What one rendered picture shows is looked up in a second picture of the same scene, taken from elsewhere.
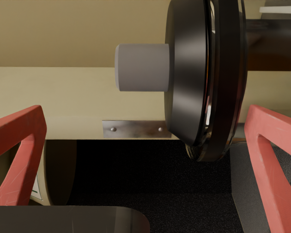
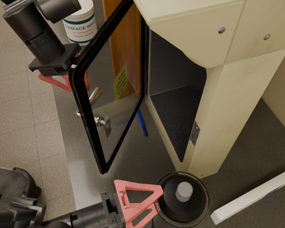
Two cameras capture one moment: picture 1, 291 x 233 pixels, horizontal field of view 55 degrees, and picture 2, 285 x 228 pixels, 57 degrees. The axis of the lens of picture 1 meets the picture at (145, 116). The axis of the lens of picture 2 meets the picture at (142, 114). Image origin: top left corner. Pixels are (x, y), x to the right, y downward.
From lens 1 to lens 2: 0.48 m
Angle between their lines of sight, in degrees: 61
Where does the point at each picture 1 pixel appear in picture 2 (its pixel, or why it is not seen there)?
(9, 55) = not seen: outside the picture
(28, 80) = (250, 89)
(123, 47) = (186, 197)
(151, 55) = (182, 199)
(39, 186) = not seen: hidden behind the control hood
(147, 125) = (195, 138)
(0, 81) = (255, 76)
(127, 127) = (196, 132)
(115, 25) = not seen: outside the picture
